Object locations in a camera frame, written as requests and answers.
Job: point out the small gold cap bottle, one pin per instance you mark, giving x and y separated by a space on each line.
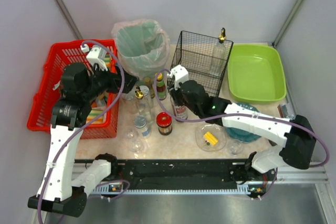
149 84

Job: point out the clear glass front left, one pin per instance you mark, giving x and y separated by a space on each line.
136 146

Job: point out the gold pourer glass bottle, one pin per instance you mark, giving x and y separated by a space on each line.
143 106

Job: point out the yellow cap sauce bottle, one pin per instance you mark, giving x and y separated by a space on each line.
160 86

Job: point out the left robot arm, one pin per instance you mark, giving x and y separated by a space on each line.
59 193

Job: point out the small glass bowl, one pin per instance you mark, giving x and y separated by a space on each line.
235 147

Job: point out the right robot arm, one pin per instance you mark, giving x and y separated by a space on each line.
294 143

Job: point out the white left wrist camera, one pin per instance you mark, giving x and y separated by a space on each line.
95 56

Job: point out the silver lid spice jar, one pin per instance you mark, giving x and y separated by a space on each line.
146 92

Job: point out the green plastic tub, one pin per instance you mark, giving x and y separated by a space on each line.
255 74

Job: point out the teal ceramic plate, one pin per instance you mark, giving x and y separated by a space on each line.
241 135

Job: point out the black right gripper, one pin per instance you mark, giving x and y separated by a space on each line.
176 95

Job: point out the black wire rack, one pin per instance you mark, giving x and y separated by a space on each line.
194 52

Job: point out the striped sponge pack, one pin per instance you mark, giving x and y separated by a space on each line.
95 112

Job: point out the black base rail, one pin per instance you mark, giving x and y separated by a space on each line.
186 174

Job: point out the black cap clear bottle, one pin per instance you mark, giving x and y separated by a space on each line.
180 111

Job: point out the red lid sauce jar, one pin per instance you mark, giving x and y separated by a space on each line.
164 123

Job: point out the clear glass plate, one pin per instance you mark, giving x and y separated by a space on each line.
217 131

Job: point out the red plastic basket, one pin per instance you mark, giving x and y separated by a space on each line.
60 55

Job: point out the yellow cake piece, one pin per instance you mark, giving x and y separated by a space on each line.
210 139

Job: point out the green bin with plastic bag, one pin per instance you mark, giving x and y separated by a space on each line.
143 46

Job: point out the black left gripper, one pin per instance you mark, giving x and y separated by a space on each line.
115 82

